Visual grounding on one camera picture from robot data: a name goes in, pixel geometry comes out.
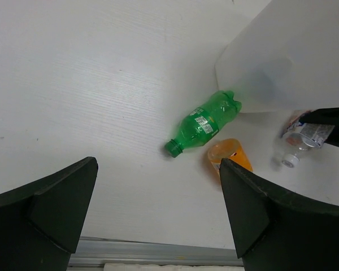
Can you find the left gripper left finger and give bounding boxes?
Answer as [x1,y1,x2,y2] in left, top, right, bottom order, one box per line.
[0,157,98,270]

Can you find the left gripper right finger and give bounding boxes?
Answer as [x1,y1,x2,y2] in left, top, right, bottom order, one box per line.
[219,159,339,270]

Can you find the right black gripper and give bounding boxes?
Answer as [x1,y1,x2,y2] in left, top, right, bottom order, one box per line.
[299,107,339,147]

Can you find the red label clear bottle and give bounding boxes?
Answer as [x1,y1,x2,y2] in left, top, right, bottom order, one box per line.
[280,110,334,168]

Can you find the green plastic bottle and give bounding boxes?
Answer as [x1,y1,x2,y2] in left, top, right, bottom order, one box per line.
[164,90,242,158]

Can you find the white octagonal plastic bin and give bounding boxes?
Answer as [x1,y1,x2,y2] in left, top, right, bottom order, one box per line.
[215,1,339,112]

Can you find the orange plastic bottle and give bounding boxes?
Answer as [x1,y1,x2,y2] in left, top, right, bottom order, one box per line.
[207,138,253,176]

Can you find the aluminium front rail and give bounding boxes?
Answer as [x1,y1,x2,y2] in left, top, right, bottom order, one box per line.
[68,237,243,270]

